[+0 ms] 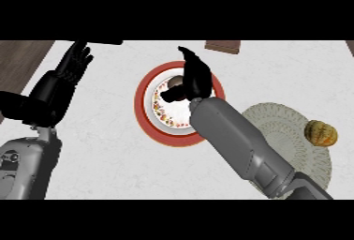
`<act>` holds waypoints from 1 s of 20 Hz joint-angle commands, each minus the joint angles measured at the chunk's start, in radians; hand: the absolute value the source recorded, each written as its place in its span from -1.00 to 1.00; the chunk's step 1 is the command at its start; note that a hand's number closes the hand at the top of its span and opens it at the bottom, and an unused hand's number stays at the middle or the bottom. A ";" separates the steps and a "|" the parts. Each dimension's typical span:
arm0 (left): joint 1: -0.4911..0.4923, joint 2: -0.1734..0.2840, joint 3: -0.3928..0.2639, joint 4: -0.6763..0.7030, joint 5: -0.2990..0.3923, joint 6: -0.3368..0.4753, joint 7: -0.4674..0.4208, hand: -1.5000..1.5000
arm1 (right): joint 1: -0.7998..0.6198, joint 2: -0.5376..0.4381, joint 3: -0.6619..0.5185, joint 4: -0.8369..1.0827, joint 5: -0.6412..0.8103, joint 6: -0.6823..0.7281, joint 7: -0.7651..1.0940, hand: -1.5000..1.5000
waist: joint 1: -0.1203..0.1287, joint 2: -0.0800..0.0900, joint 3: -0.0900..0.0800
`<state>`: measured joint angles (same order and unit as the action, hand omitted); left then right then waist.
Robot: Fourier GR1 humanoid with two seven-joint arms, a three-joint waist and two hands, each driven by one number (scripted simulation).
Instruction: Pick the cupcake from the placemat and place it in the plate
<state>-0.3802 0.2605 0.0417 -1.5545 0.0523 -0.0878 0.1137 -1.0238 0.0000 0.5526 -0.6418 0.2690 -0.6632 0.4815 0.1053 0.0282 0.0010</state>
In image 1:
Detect dark brown wooden panel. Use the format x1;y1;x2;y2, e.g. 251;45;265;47
0;39;57;125

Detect brown wooden corner piece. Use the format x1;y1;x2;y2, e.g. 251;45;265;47
344;39;354;58

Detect brown wooden block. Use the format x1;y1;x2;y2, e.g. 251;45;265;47
204;39;242;55

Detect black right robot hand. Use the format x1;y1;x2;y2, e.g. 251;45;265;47
158;46;216;104

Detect dark flat appliance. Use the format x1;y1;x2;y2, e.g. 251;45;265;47
68;39;124;46

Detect red-rimmed white patterned plate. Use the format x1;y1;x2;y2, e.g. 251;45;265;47
133;60;228;148

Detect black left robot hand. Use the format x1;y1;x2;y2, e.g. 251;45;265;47
55;39;96;84

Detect pale round woven placemat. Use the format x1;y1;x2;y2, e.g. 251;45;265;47
241;102;334;199

